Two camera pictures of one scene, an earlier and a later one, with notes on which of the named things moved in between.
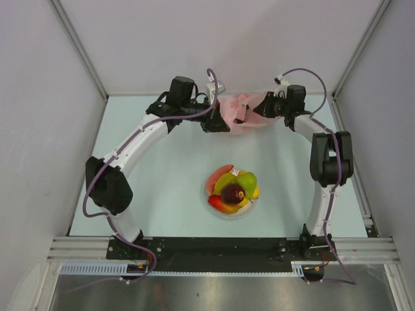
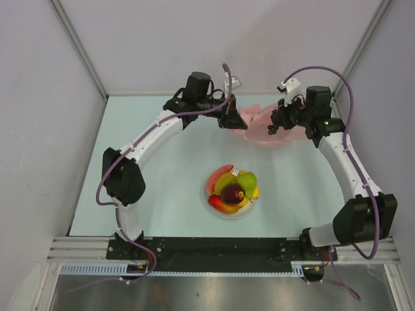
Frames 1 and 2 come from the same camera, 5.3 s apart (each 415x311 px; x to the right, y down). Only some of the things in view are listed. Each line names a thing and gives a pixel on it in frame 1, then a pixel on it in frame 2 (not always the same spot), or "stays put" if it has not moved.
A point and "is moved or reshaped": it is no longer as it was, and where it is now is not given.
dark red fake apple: (232, 194) stays put
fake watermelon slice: (212, 179) stays put
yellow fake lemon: (256, 193) stays put
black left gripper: (215, 123) to (235, 120)
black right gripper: (264, 107) to (285, 109)
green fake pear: (248, 181) stays put
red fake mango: (216, 201) stays put
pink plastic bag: (238, 112) is moved or reshaped
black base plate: (220, 254) stays put
